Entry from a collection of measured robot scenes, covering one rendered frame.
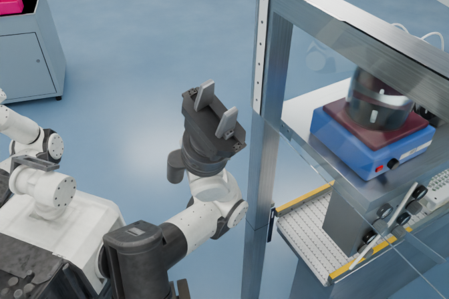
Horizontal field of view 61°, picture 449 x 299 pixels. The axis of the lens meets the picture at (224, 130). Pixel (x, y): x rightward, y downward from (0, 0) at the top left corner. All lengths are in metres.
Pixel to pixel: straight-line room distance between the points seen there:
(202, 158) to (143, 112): 2.47
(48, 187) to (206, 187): 0.30
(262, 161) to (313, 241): 0.36
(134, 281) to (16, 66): 2.62
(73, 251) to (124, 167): 1.87
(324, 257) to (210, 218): 0.49
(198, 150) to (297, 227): 0.77
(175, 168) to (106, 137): 2.25
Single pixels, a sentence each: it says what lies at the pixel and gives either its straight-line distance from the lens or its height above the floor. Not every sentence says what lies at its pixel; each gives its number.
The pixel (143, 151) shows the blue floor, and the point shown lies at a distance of 2.75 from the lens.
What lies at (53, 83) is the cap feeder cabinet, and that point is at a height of 0.19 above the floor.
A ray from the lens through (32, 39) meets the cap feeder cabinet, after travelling 3.12.
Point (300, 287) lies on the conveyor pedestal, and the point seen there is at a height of 0.32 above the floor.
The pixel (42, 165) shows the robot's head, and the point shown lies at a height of 1.35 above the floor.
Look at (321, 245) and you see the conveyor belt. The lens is 1.32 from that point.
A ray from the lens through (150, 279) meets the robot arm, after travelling 0.80.
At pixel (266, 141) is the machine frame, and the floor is 1.18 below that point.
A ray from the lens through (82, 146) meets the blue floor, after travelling 2.91.
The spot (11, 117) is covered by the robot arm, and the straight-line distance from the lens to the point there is 1.13.
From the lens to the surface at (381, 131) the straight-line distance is 0.68.
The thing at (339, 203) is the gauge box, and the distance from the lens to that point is 0.97.
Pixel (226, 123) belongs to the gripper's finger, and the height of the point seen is 1.54.
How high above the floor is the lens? 1.88
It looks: 41 degrees down
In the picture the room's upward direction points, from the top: straight up
